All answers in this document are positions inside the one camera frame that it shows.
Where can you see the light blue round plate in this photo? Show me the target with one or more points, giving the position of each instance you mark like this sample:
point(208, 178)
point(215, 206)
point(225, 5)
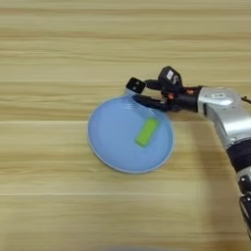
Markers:
point(114, 137)

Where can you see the green rectangular block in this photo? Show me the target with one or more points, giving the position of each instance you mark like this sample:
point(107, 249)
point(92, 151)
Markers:
point(147, 132)

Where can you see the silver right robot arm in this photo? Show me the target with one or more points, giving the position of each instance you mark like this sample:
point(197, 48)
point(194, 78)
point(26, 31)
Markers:
point(225, 117)

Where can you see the small black box white label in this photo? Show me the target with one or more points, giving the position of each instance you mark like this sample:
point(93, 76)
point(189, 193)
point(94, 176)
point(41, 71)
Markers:
point(170, 79)

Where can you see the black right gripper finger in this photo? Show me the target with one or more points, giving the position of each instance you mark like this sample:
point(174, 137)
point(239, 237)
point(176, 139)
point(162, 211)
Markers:
point(148, 102)
point(153, 84)

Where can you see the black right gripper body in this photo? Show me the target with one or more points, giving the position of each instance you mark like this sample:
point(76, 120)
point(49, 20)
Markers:
point(183, 99)

